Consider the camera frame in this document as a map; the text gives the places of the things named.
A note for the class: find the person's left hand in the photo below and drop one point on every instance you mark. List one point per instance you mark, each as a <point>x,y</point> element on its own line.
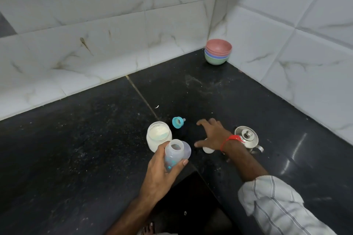
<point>157,174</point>

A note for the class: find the person's right hand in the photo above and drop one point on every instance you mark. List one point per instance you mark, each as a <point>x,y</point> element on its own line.
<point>217,135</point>

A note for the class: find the person's left thumb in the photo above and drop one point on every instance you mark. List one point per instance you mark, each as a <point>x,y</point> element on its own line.
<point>178,166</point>

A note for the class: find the person's right thumb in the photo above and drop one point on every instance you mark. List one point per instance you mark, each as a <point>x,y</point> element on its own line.
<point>200,143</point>

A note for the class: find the person's right middle finger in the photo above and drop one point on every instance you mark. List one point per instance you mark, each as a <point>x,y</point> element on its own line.
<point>212,121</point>

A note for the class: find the clear plastic baby bottle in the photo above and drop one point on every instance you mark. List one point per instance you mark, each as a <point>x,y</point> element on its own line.
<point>173,156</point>

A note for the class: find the person's left forearm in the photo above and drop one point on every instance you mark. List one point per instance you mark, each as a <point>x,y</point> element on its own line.
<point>129,217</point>

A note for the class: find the person's right forearm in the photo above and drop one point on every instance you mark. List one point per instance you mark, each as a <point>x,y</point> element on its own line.
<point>244,161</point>

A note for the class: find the small white jar lid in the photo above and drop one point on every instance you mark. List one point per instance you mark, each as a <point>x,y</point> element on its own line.
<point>208,150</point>

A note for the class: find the translucent dome bottle cap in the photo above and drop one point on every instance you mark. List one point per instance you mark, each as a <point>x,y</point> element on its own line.
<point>187,150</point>

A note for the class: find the red thread wristband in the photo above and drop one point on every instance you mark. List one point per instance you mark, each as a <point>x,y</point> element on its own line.
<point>231,139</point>

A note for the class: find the steel pot lid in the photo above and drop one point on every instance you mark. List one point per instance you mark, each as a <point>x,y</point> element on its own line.
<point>246,133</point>

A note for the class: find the milk powder glass jar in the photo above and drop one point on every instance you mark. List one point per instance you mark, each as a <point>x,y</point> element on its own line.
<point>157,136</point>

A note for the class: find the small steel pot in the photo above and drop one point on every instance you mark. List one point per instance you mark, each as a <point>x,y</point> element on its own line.
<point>252,146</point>

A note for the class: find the green plastic bowl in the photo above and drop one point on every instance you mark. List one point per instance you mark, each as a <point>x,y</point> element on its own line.
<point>216,61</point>

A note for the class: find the blue plastic bowl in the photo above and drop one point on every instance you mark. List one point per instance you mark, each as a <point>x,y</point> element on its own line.
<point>217,57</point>

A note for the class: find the pink plastic bowl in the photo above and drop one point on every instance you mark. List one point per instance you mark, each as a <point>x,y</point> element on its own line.
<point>218,45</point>
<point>217,54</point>

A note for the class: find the person's foot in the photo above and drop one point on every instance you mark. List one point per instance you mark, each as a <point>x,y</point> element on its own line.
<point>147,228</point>

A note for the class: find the striped white shirt sleeve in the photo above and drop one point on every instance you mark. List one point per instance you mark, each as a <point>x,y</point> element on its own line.
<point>278,207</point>

